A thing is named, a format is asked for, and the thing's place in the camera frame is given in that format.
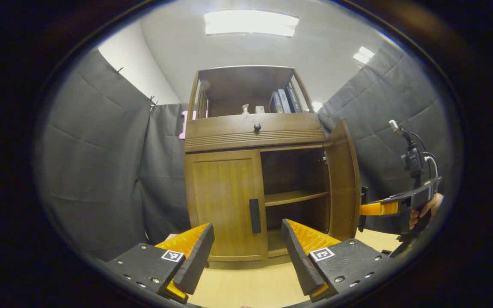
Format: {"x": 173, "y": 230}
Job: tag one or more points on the black backdrop cloth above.
{"x": 101, "y": 171}

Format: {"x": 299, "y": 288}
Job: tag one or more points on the wooden inner cabinet shelf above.
{"x": 293, "y": 197}

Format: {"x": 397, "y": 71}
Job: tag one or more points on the metal door hinge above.
{"x": 325, "y": 158}

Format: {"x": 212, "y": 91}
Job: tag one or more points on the wooden shoe cabinet door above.
{"x": 223, "y": 201}
{"x": 343, "y": 184}

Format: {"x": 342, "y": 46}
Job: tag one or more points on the small ceiling light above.
{"x": 364, "y": 54}

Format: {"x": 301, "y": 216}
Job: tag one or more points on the light grey book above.
{"x": 284, "y": 101}

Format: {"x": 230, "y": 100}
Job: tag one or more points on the small pump bottle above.
{"x": 245, "y": 110}

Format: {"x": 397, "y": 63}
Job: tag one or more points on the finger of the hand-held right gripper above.
{"x": 379, "y": 208}

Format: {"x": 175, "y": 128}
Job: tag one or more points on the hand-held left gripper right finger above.
{"x": 300, "y": 261}

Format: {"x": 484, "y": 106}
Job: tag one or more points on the wooden double-door shoe cabinet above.
{"x": 246, "y": 137}

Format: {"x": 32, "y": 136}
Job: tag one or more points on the small white box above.
{"x": 259, "y": 110}

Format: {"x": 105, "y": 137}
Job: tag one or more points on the large ceiling light panel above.
{"x": 250, "y": 23}

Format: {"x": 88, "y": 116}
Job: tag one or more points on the wooden cabinet drawer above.
{"x": 289, "y": 126}

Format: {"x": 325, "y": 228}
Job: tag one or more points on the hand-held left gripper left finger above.
{"x": 197, "y": 261}

